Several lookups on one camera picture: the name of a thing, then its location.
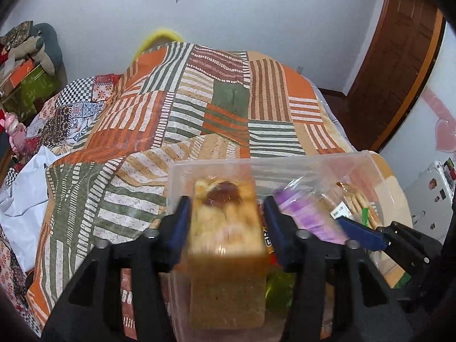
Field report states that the dark patterned cushion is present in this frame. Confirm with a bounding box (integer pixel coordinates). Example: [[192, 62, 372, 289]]
[[0, 21, 34, 50]]

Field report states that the brown wooden door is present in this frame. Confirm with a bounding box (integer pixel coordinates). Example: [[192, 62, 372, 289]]
[[343, 0, 443, 152]]

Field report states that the grey blue bed sheet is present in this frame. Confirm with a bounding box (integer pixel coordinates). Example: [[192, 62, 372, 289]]
[[312, 84, 357, 152]]

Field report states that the nut cake packet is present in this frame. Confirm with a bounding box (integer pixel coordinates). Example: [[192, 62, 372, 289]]
[[187, 176, 268, 331]]

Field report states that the yellow plush cushion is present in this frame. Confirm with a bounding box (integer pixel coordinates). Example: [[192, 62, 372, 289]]
[[131, 27, 185, 62]]

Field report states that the clear plastic storage box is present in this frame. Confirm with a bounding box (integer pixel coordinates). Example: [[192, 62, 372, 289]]
[[167, 150, 390, 342]]

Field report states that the floral patterned cloth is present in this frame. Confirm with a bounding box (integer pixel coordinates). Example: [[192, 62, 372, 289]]
[[0, 226, 36, 328]]

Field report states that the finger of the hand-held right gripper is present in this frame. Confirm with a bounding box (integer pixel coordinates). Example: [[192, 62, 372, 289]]
[[337, 217, 441, 276]]

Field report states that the checkered patchwork quilt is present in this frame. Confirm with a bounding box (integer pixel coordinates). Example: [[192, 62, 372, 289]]
[[9, 73, 125, 172]]

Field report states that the brown biscuit packet white label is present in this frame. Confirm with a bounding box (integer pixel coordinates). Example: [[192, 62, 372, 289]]
[[329, 181, 384, 231]]

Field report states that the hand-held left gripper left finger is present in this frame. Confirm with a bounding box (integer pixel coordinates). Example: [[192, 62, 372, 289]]
[[41, 195, 195, 342]]

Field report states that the striped patchwork blanket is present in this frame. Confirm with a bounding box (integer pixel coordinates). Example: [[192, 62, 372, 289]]
[[25, 41, 357, 332]]

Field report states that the pink doll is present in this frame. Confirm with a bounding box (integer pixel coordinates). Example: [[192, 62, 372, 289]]
[[0, 111, 28, 151]]

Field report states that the wooden wardrobe with heart doors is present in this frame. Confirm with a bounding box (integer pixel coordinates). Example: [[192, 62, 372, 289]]
[[370, 14, 456, 186]]

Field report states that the purple label cake packet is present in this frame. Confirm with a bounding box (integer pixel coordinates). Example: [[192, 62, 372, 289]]
[[273, 186, 349, 247]]

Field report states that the white bed sheet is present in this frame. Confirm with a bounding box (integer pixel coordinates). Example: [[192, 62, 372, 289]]
[[0, 144, 59, 275]]

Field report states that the orange cardboard box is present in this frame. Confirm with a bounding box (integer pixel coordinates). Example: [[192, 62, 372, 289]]
[[0, 60, 35, 91]]

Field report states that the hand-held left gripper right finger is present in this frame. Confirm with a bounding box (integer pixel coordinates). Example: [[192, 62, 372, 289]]
[[263, 195, 417, 342]]

